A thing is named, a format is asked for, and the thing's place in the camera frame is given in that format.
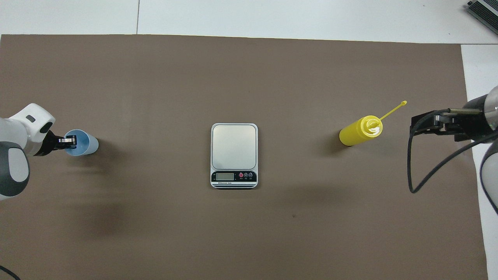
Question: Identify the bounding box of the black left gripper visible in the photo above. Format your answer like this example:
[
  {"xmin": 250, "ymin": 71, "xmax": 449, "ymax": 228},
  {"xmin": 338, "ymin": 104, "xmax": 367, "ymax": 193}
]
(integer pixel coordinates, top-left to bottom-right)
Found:
[{"xmin": 37, "ymin": 130, "xmax": 77, "ymax": 156}]

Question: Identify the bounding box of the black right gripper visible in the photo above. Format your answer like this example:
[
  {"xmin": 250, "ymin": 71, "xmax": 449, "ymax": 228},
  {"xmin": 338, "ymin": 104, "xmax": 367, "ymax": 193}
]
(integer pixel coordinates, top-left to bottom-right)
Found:
[{"xmin": 411, "ymin": 107, "xmax": 487, "ymax": 142}]

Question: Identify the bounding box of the light blue plastic cup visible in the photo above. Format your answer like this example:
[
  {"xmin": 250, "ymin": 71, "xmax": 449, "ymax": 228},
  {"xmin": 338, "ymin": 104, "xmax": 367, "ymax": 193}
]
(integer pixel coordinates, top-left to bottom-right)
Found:
[{"xmin": 63, "ymin": 129, "xmax": 99, "ymax": 156}]

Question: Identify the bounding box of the yellow squeeze bottle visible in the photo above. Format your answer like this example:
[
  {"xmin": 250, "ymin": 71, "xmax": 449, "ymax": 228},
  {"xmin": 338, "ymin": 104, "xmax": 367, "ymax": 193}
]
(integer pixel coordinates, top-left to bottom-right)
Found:
[{"xmin": 339, "ymin": 101, "xmax": 408, "ymax": 147}]

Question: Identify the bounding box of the silver digital kitchen scale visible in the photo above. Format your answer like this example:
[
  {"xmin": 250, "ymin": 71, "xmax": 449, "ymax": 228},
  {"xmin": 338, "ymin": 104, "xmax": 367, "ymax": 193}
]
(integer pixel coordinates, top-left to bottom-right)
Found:
[{"xmin": 210, "ymin": 123, "xmax": 259, "ymax": 189}]

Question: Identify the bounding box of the grey ridged metal device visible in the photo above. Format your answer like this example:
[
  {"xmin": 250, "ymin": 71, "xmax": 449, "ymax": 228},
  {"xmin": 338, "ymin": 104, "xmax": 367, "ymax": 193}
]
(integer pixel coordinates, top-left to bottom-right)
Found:
[{"xmin": 467, "ymin": 0, "xmax": 498, "ymax": 36}]

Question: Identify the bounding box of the brown paper table mat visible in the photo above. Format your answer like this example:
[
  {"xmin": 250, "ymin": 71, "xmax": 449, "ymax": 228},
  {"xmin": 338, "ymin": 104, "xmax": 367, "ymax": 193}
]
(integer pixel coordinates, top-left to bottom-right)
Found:
[{"xmin": 0, "ymin": 34, "xmax": 489, "ymax": 280}]

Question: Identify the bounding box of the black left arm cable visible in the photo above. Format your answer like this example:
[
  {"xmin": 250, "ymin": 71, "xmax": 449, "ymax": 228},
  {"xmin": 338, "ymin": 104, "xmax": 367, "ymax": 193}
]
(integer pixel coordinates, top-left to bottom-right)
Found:
[{"xmin": 0, "ymin": 266, "xmax": 21, "ymax": 280}]

